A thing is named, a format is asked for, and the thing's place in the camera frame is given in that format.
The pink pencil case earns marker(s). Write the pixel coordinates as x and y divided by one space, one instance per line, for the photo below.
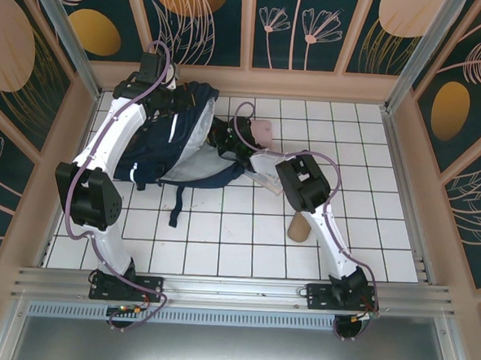
264 132

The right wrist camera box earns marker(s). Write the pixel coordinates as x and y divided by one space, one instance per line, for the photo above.
246 133

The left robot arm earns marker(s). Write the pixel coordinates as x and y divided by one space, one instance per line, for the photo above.
117 131

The navy blue backpack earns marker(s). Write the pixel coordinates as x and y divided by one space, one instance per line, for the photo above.
157 142

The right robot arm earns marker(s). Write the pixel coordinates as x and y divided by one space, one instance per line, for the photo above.
305 184

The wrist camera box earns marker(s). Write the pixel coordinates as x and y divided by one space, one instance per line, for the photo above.
246 133
150 66

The aluminium frame post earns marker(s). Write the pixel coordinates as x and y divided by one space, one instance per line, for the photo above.
424 52
67 35

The grey steel sheet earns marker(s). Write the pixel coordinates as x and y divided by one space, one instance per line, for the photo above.
230 350

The clear plastic supplies pouch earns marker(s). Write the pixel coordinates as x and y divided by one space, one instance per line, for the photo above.
269 181

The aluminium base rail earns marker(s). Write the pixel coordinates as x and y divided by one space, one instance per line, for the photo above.
234 287

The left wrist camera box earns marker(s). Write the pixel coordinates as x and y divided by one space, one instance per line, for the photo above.
150 66

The tan felt case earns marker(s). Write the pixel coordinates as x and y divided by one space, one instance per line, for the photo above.
299 228

